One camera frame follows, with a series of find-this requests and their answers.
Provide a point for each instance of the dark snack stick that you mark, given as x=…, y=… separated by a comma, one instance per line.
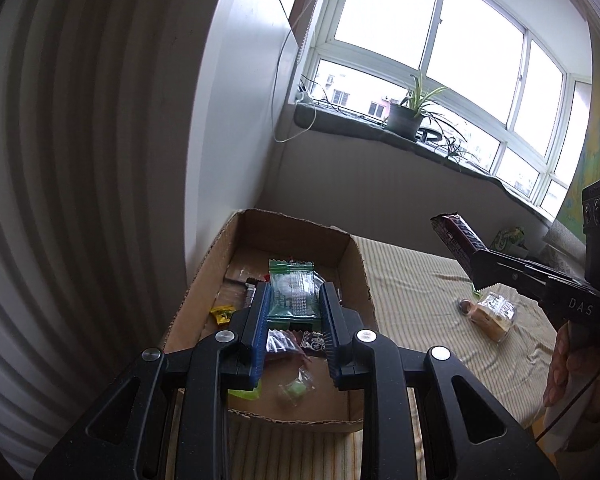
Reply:
x=250, y=294

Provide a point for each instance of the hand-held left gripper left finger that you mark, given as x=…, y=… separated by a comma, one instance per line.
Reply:
x=264, y=325

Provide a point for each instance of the green snack packet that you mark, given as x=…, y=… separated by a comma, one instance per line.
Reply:
x=294, y=290

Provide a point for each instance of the clear bread packet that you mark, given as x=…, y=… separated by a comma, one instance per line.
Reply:
x=495, y=315

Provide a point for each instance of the light green candy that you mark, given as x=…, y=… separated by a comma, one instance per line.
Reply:
x=295, y=390

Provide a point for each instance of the white window frame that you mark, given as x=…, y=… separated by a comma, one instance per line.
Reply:
x=430, y=57

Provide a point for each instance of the brown chocolate bar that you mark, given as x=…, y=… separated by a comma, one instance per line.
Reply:
x=457, y=237

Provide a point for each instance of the green patterned bag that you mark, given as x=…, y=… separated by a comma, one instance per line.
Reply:
x=509, y=240

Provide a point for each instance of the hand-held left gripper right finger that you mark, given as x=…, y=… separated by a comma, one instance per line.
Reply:
x=326, y=330

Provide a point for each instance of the yellow candy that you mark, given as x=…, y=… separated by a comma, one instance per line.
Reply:
x=222, y=315

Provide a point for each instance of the white charger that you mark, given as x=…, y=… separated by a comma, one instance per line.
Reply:
x=302, y=96

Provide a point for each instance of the white patterned paper roll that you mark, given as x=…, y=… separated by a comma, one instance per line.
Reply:
x=562, y=245

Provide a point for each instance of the cardboard box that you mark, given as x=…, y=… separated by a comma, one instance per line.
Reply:
x=290, y=237

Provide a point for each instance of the white wardrobe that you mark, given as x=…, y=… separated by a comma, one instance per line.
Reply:
x=230, y=110

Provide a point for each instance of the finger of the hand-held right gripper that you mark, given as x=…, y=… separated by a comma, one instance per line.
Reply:
x=505, y=276
x=555, y=272

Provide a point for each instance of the small dark potted plant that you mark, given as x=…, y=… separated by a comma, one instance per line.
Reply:
x=447, y=142

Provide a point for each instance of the round brown candy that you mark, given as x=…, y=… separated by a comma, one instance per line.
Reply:
x=464, y=305

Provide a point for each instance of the white ribbed panel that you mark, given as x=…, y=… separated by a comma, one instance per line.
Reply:
x=80, y=185

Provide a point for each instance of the white cloth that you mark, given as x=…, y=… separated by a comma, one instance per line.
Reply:
x=562, y=425

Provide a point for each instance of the potted spider plant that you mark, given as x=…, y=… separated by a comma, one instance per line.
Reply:
x=405, y=117

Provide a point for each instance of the person's right hand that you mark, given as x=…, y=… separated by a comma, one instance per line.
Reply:
x=562, y=365

